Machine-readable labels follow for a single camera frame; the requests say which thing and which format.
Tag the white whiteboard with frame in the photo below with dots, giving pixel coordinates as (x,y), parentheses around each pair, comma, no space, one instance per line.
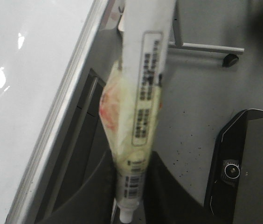
(45,60)

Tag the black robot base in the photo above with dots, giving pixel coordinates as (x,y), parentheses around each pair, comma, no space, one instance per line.
(235,183)

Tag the white black-ink whiteboard marker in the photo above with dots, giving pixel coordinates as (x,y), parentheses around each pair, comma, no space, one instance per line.
(130,100)

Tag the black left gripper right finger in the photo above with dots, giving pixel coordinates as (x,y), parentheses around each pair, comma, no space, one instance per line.
(165,200)

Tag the black stand caster wheel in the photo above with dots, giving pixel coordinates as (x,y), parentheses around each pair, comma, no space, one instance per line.
(230,60)

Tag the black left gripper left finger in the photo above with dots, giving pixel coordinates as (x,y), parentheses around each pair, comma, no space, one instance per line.
(93,202)

